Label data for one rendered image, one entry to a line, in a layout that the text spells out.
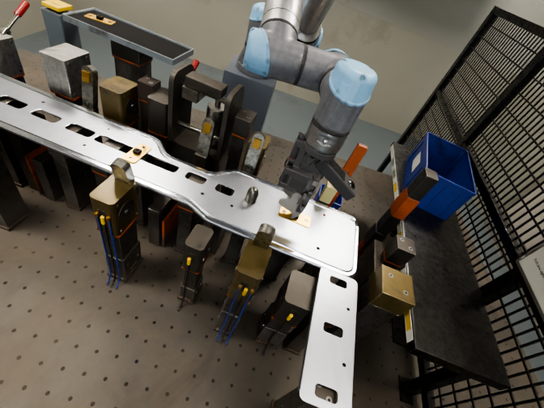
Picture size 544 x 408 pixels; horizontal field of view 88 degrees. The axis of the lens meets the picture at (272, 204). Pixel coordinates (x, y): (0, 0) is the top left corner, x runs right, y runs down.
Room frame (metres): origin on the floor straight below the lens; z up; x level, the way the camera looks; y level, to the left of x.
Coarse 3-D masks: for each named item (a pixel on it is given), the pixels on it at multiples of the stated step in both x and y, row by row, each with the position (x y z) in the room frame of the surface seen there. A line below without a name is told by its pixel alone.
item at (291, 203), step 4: (296, 192) 0.49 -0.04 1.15; (292, 196) 0.48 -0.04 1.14; (296, 196) 0.48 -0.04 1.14; (300, 196) 0.48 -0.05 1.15; (280, 200) 0.48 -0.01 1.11; (284, 200) 0.48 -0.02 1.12; (288, 200) 0.48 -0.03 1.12; (292, 200) 0.48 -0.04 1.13; (296, 200) 0.48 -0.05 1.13; (280, 204) 0.48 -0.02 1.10; (284, 204) 0.48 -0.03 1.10; (288, 204) 0.48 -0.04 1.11; (292, 204) 0.48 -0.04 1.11; (296, 204) 0.48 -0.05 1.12; (288, 208) 0.48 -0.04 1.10; (292, 208) 0.48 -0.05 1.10; (292, 212) 0.48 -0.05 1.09; (296, 212) 0.47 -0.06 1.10; (292, 216) 0.48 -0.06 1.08; (296, 216) 0.49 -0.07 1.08
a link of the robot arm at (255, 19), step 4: (256, 4) 1.14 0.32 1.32; (260, 4) 1.15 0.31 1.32; (264, 4) 1.16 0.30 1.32; (252, 8) 1.14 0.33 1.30; (256, 8) 1.12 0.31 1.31; (260, 8) 1.11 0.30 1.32; (252, 12) 1.13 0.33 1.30; (256, 12) 1.11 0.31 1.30; (260, 12) 1.10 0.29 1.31; (252, 16) 1.12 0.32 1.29; (256, 16) 1.11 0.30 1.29; (260, 16) 1.10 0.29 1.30; (252, 20) 1.12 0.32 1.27; (256, 20) 1.10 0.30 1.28; (260, 20) 1.10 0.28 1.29; (252, 24) 1.11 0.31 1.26; (256, 24) 1.10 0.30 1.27; (260, 24) 1.10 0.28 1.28; (248, 28) 1.13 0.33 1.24; (248, 32) 1.12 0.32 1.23; (248, 36) 1.12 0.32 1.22
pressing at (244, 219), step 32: (0, 96) 0.55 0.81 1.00; (32, 96) 0.60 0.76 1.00; (0, 128) 0.46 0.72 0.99; (32, 128) 0.49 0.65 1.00; (64, 128) 0.53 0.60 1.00; (96, 128) 0.58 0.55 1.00; (128, 128) 0.63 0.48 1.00; (96, 160) 0.47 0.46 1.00; (160, 192) 0.46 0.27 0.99; (192, 192) 0.50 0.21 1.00; (224, 224) 0.44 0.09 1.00; (256, 224) 0.48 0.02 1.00; (288, 224) 0.53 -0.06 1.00; (320, 224) 0.57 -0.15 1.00; (352, 224) 0.63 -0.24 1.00; (320, 256) 0.47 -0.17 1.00; (352, 256) 0.51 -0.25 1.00
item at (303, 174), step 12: (300, 132) 0.53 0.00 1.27; (300, 144) 0.49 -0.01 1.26; (288, 156) 0.50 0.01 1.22; (300, 156) 0.49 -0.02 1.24; (312, 156) 0.47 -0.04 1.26; (324, 156) 0.48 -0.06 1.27; (288, 168) 0.48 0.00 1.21; (300, 168) 0.49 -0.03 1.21; (312, 168) 0.49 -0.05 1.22; (288, 180) 0.48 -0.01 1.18; (300, 180) 0.47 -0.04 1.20; (312, 180) 0.48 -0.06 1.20; (300, 192) 0.48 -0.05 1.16
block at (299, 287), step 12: (288, 276) 0.40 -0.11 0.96; (300, 276) 0.40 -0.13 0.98; (288, 288) 0.36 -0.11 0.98; (300, 288) 0.37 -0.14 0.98; (312, 288) 0.38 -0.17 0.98; (276, 300) 0.37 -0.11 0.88; (288, 300) 0.33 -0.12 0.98; (300, 300) 0.34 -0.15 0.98; (312, 300) 0.35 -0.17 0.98; (264, 312) 0.41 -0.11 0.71; (276, 312) 0.33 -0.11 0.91; (288, 312) 0.32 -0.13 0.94; (300, 312) 0.32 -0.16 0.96; (264, 324) 0.35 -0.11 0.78; (276, 324) 0.33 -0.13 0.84; (288, 324) 0.32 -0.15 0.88; (264, 336) 0.33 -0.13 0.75; (276, 336) 0.33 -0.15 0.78; (276, 348) 0.32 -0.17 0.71
